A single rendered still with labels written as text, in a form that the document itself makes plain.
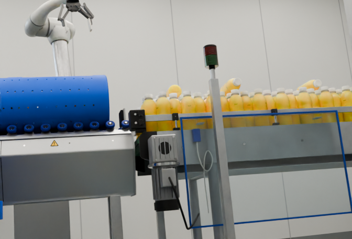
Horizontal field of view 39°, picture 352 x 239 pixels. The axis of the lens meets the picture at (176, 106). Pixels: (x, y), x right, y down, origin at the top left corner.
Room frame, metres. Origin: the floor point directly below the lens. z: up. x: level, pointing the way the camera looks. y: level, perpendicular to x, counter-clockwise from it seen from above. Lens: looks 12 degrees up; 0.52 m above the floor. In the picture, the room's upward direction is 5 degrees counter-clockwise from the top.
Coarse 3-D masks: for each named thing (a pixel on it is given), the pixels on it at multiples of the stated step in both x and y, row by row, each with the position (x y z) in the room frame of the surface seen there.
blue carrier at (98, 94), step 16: (0, 80) 2.23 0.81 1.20; (16, 80) 2.24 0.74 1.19; (32, 80) 2.25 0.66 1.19; (48, 80) 2.27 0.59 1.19; (64, 80) 2.28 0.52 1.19; (80, 80) 2.30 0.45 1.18; (96, 80) 2.31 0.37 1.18; (16, 96) 2.20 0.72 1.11; (32, 96) 2.21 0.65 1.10; (48, 96) 2.23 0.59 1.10; (64, 96) 2.25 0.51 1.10; (80, 96) 2.26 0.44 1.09; (96, 96) 2.28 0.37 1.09; (16, 112) 2.21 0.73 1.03; (32, 112) 2.23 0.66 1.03; (48, 112) 2.24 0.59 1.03; (64, 112) 2.26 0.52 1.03; (80, 112) 2.28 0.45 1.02; (96, 112) 2.30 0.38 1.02; (0, 128) 2.24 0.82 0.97
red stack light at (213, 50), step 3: (204, 48) 2.16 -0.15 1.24; (207, 48) 2.15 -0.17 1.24; (210, 48) 2.15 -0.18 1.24; (213, 48) 2.15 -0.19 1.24; (216, 48) 2.17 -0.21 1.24; (204, 51) 2.17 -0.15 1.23; (207, 51) 2.16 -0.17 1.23; (210, 51) 2.15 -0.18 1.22; (213, 51) 2.15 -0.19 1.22; (216, 51) 2.17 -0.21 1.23; (204, 54) 2.17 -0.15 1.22; (207, 54) 2.16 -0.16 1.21; (210, 54) 2.15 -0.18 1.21; (213, 54) 2.15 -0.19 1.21; (216, 54) 2.16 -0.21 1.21
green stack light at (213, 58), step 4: (208, 56) 2.15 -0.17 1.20; (212, 56) 2.15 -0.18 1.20; (216, 56) 2.16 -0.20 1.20; (204, 60) 2.18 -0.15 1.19; (208, 60) 2.15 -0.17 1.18; (212, 60) 2.15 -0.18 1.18; (216, 60) 2.16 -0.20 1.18; (208, 64) 2.16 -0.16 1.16; (212, 64) 2.15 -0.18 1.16; (216, 64) 2.16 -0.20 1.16; (208, 68) 2.20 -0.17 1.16
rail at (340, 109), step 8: (208, 112) 2.33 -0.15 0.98; (224, 112) 2.35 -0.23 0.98; (232, 112) 2.36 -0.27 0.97; (240, 112) 2.37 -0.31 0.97; (248, 112) 2.38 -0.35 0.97; (256, 112) 2.39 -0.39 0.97; (264, 112) 2.40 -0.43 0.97; (280, 112) 2.42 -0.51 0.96; (344, 112) 2.50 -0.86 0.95; (152, 120) 2.27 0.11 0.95; (160, 120) 2.28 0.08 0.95; (168, 120) 2.29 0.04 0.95
